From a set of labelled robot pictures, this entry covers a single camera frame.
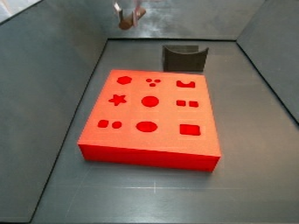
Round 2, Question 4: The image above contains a brown oval cylinder peg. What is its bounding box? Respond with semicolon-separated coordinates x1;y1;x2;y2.
117;7;145;30

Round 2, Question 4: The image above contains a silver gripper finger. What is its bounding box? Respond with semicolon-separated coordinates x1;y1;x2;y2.
113;2;123;20
132;0;141;26

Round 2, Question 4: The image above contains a red foam shape-sorter block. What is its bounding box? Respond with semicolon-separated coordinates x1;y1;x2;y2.
79;70;220;172

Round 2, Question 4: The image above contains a black curved cradle fixture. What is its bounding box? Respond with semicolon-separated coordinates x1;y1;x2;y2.
163;45;210;72

